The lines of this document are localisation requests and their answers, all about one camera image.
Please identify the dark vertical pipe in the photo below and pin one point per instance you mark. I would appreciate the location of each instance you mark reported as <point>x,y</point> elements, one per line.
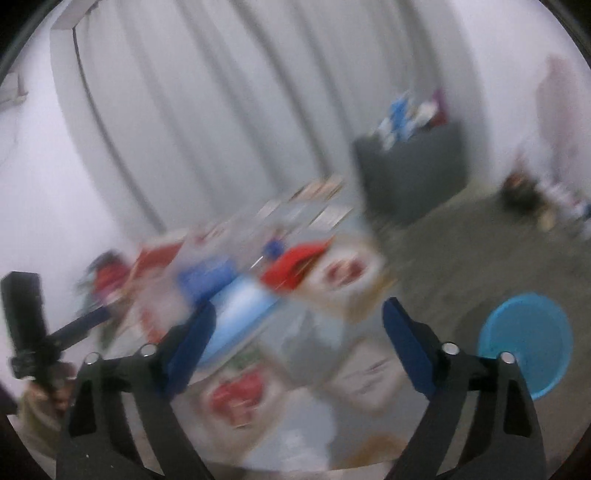
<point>99,124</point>

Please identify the red crumpled packet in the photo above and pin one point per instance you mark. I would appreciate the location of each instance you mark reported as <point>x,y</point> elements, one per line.
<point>293,267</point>

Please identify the light blue plastic bag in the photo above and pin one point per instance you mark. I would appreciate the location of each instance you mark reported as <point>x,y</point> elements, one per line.
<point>242,314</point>

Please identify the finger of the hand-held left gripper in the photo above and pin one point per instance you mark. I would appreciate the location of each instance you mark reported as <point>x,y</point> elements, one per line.
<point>81,325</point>

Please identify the blue packet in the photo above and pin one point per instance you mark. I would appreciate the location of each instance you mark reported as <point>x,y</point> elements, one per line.
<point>205,279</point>

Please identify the pile of colourful clothes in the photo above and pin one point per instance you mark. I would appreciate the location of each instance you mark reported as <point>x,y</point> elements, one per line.
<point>108,274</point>

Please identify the blue bottle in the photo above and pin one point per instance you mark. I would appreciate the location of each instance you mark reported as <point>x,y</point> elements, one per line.
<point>398,115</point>

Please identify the person's left forearm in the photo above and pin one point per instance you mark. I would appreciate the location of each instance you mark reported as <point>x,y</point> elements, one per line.
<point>39,410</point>

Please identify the grey cabinet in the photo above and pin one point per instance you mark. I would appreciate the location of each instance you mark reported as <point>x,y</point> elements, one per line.
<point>411,175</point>

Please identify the white curtain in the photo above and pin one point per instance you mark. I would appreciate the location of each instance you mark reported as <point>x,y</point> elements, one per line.
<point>231,106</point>

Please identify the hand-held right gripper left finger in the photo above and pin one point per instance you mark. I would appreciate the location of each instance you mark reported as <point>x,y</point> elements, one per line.
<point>191,346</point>

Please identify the fruit print tablecloth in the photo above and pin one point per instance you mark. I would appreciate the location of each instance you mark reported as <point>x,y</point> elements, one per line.
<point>323,364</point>

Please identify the purple box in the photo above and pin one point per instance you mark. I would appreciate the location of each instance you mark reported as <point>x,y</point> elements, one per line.
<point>440,108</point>

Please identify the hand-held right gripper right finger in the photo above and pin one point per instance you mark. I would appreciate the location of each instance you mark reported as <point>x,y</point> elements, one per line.
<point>408,344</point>

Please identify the blue plastic basin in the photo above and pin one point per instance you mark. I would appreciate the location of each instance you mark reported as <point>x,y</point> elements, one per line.
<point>526,341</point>

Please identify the dark bundle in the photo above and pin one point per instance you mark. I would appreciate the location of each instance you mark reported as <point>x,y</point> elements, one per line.
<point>519,194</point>

